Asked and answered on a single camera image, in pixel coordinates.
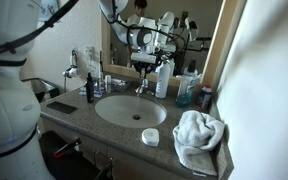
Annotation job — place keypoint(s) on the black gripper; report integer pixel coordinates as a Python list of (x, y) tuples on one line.
[(144, 67)]

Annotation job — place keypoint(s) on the chrome faucet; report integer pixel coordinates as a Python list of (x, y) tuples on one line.
[(142, 87)]

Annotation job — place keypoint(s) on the white printed water bottle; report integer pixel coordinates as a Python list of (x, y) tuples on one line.
[(162, 81)]

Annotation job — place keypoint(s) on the white cylindrical tube bottle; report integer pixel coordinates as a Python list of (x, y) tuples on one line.
[(108, 84)]

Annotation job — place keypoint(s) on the white oval sink basin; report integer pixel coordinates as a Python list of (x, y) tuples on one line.
[(117, 110)]

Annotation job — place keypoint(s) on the electric toothbrush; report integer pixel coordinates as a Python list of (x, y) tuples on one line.
[(101, 75)]

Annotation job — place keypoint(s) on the blue mouthwash bottle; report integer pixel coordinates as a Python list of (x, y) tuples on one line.
[(185, 95)]

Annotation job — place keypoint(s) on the black dropper bottle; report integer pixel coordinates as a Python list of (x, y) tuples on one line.
[(89, 90)]

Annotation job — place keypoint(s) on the white soap bar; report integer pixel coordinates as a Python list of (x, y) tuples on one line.
[(150, 137)]

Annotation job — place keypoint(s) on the red capped spray can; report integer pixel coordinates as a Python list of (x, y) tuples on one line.
[(204, 98)]

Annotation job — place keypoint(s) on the crumpled white towel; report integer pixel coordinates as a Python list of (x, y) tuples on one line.
[(195, 140)]

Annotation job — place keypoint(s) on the beige vanity cabinet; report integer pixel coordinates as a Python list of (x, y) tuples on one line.
[(134, 163)]

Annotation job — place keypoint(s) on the black flat rectangular device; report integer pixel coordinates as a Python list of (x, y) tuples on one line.
[(61, 107)]

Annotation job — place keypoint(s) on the black metal rack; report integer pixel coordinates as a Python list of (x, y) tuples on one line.
[(45, 87)]

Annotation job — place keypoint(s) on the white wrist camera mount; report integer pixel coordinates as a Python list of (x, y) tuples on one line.
[(144, 57)]

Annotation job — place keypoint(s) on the white wall hair dryer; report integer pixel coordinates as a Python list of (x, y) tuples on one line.
[(71, 69)]

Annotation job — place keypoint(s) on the wood framed wall mirror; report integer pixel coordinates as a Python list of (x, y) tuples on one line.
[(217, 43)]

